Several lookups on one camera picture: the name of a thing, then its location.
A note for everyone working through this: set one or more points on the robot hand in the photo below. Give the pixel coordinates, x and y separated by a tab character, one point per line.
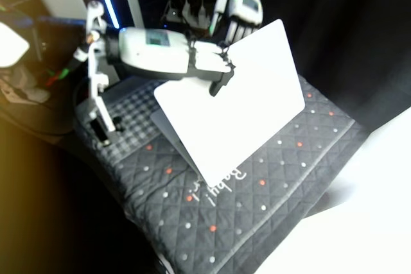
245	4
154	52

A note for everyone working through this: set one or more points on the grey laptop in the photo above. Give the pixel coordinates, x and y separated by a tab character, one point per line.
231	110

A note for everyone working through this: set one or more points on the grey quilt with checked border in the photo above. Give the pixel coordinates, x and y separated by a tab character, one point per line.
208	222

